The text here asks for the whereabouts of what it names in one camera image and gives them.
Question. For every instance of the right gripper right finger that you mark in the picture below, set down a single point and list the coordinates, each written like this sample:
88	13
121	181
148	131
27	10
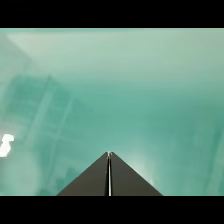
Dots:
126	181

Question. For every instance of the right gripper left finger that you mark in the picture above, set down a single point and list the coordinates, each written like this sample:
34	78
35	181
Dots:
94	181

